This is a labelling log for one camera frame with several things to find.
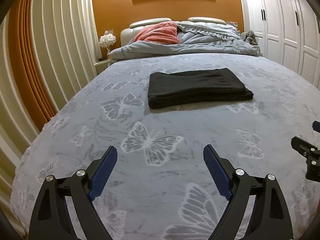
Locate pink blanket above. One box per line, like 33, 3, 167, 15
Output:
132, 21, 180, 45

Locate cream padded headboard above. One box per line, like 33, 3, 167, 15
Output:
120, 16, 238, 48

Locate cream pleated curtain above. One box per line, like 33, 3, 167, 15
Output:
1, 0, 101, 207

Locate orange curtain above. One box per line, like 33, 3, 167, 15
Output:
8, 0, 57, 130

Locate grey clothes pile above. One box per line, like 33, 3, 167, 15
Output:
241, 30, 258, 46

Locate grey butterfly bed sheet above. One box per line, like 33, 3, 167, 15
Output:
10, 54, 319, 239

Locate white wardrobe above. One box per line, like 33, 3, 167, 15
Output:
241, 0, 319, 88

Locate white nightstand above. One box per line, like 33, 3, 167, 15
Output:
94, 60, 110, 75

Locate white flower lamp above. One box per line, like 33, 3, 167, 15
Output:
99, 31, 117, 54

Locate grey ruffled duvet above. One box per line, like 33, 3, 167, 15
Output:
110, 21, 261, 63

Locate black pants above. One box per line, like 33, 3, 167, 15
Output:
148, 68, 254, 109

